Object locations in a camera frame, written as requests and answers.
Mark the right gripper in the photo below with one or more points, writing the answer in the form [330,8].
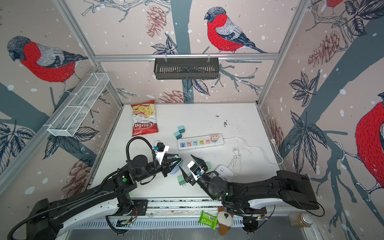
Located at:
[193,182]

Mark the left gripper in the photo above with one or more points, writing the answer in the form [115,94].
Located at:
[166,165]

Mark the pink plug adapter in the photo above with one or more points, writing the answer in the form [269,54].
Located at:
[214,138]

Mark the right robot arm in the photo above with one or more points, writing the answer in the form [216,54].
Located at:
[247,199]

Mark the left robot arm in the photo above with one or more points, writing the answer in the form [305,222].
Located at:
[111,197]

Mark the green plug adapter left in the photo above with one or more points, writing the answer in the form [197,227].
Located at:
[181,180]

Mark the teal plug adapter near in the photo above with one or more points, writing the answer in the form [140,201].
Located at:
[177,135]

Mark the teal plug adapter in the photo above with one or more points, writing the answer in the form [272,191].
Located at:
[181,129]
[177,135]

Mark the teal plug adapter far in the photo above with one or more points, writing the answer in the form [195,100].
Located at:
[181,129]

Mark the blue cube power socket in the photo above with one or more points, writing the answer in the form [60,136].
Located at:
[176,169]

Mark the white multicolour power strip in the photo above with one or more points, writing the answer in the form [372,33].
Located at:
[198,142]

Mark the white cube power socket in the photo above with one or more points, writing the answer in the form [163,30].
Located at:
[224,173]

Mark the red white cassava chips bag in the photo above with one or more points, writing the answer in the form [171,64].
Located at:
[144,119]

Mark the green wipes packet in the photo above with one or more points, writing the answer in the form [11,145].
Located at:
[208,220]

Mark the brown white plush toy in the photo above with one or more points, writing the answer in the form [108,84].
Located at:
[224,220]

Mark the glass jar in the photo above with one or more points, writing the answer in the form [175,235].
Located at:
[300,220]

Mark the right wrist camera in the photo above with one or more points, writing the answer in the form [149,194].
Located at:
[196,171]

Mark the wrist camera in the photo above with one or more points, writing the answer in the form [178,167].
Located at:
[160,150]
[196,171]

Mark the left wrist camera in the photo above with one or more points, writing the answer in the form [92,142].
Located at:
[160,150]

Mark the black wire basket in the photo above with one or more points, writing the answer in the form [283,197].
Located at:
[187,69]

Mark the white mesh wall basket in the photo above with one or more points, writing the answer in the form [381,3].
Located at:
[81,102]

